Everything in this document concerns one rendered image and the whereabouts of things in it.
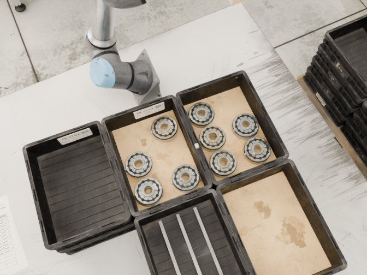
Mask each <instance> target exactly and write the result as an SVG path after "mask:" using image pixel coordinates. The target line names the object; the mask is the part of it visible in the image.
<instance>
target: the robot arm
mask: <svg viewBox="0 0 367 275"><path fill-rule="evenodd" d="M148 1H149V0H92V26H91V27H90V28H89V29H88V30H87V31H86V33H85V43H86V46H87V48H88V51H89V54H90V58H91V63H90V67H89V69H90V71H89V73H90V78H91V80H92V82H93V83H94V84H95V85H96V86H98V87H102V88H107V89H108V88H113V89H126V90H128V91H130V92H132V93H134V94H138V95H143V94H145V93H147V92H148V91H149V89H150V88H151V85H152V81H153V72H152V68H151V66H150V64H149V63H148V62H147V61H144V60H136V61H132V62H123V61H121V59H120V55H119V53H118V50H117V47H116V41H117V34H116V31H115V30H114V24H115V13H116V8H117V9H130V8H136V7H139V6H141V5H143V4H146V3H148Z"/></svg>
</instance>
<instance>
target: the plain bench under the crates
mask: <svg viewBox="0 0 367 275"><path fill-rule="evenodd" d="M144 49H146V52H147V54H148V56H149V58H150V60H151V62H152V65H153V67H154V69H155V71H156V73H157V75H158V77H159V80H160V84H159V87H160V92H161V95H162V97H165V96H168V95H174V96H175V95H176V93H177V92H179V91H183V90H185V89H188V88H191V87H194V86H197V85H200V84H202V83H205V82H208V81H211V80H214V79H217V78H219V77H223V76H226V75H228V74H231V73H234V72H237V71H240V70H244V71H245V72H246V73H247V75H248V76H249V78H250V80H251V82H252V84H253V86H254V88H255V90H256V92H257V93H258V95H259V97H260V99H261V101H262V103H263V105H264V107H265V109H266V110H267V112H268V114H269V116H270V118H271V120H272V122H273V124H274V126H275V128H276V129H277V131H278V133H279V135H280V137H281V139H282V141H283V143H284V144H285V146H286V148H287V150H288V152H289V157H288V159H291V160H293V161H294V163H295V165H296V167H297V169H298V171H299V172H300V174H301V176H302V178H303V180H304V182H305V184H306V186H307V188H308V190H309V191H310V193H311V195H312V197H313V199H314V201H315V203H316V205H317V207H318V208H319V210H320V212H321V214H322V216H323V218H324V220H325V222H326V224H327V225H328V227H329V229H330V231H331V233H332V234H333V236H334V238H335V240H336V242H337V244H338V246H339V248H340V250H341V251H342V253H343V255H344V257H345V259H346V261H347V268H346V269H345V270H343V271H341V272H338V273H336V274H334V275H367V180H366V179H365V177H364V176H363V175H362V173H361V172H360V170H359V169H358V168H357V166H356V164H355V163H354V162H353V160H352V159H351V157H350V156H349V155H348V153H347V152H346V150H345V149H344V148H343V146H342V144H341V143H340V142H339V140H338V139H337V137H336V136H335V135H334V133H333V132H332V130H331V129H330V128H329V126H328V125H327V123H326V122H325V120H324V119H323V117H322V116H321V115H320V113H319V112H318V110H317V109H316V108H315V106H314V105H313V103H312V102H311V100H310V99H309V98H308V96H307V95H306V93H305V92H304V90H303V89H302V88H301V86H300V84H299V83H298V82H297V80H296V79H295V77H294V76H293V75H292V73H291V72H290V71H289V69H288V68H287V66H286V65H285V63H284V62H283V60H282V59H281V57H280V56H279V55H278V53H277V52H276V50H275V49H274V48H273V46H272V45H271V43H270V42H269V40H268V39H267V38H266V36H265V35H264V33H263V32H262V30H261V29H260V28H259V26H258V25H257V24H256V22H255V20H254V19H253V18H252V16H251V15H250V13H249V12H248V11H247V9H246V8H245V6H244V5H243V3H242V2H241V3H239V4H236V5H233V6H232V5H230V6H228V7H225V8H223V9H220V10H218V11H215V12H213V13H211V14H208V15H205V16H203V17H200V18H198V19H195V20H193V21H190V22H188V23H185V24H183V25H181V26H178V27H175V28H173V29H170V30H168V31H165V32H163V33H160V34H158V35H155V36H153V37H150V38H147V39H145V40H142V41H140V42H138V43H135V44H133V45H130V46H128V47H125V48H122V49H120V50H118V53H119V55H120V59H121V61H123V62H132V61H135V60H136V59H137V58H138V56H139V55H140V54H141V52H142V51H143V50H144ZM90 63H91V61H90V62H87V63H85V64H82V65H80V66H78V67H75V68H73V69H70V70H67V71H65V72H62V73H60V74H57V75H55V76H52V77H50V78H48V79H45V80H43V81H40V82H37V83H35V84H32V85H30V86H27V87H25V88H22V89H20V90H18V91H15V92H13V93H10V94H7V95H5V96H2V97H0V197H2V196H5V195H7V197H8V201H9V207H10V211H11V215H12V217H13V220H14V223H15V226H16V229H17V233H18V235H19V238H20V241H21V244H22V247H23V251H24V254H25V257H26V260H27V263H28V266H27V267H25V268H23V269H21V270H19V271H17V272H15V273H13V274H11V275H151V273H150V270H149V267H148V265H147V262H146V259H145V255H144V252H143V249H142V246H141V243H140V240H139V237H138V234H137V231H136V230H133V231H131V232H128V233H126V234H123V235H121V236H118V237H115V238H112V239H110V240H108V241H105V242H102V243H100V244H97V245H95V246H92V247H89V248H87V249H84V250H82V251H79V252H77V253H74V254H72V255H67V254H66V253H63V254H61V253H58V252H57V251H56V250H47V249H46V248H45V247H44V243H43V238H42V233H41V230H40V226H39V222H38V217H37V212H36V209H35V204H34V200H33V195H32V191H31V186H30V183H29V178H28V173H27V169H26V164H25V160H24V157H23V152H22V148H23V146H24V145H26V144H29V143H31V142H35V141H38V140H40V139H43V138H46V137H49V136H52V135H55V134H58V133H61V132H63V131H66V130H69V129H72V128H75V127H78V126H81V125H83V124H86V123H90V122H93V121H100V123H101V120H102V119H103V118H104V117H107V116H110V115H113V114H115V113H118V112H121V111H125V110H127V109H130V108H133V107H136V106H138V105H137V102H136V101H135V98H134V95H133V93H132V92H130V91H128V90H126V89H113V88H108V89H107V88H102V87H98V86H96V85H95V84H94V83H93V82H92V80H91V78H90V73H89V71H90V69H89V67H90Z"/></svg>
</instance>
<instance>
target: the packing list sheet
mask: <svg viewBox="0 0 367 275"><path fill-rule="evenodd" d="M27 266H28V263H27V260H26V257H25V254H24V251H23V247H22V244H21V241H20V238H19V235H18V233H17V229H16V226H15V223H14V220H13V217H12V215H11V211H10V207H9V201H8V197H7V195H5V196H2V197H0V275H11V274H13V273H15V272H17V271H19V270H21V269H23V268H25V267H27Z"/></svg>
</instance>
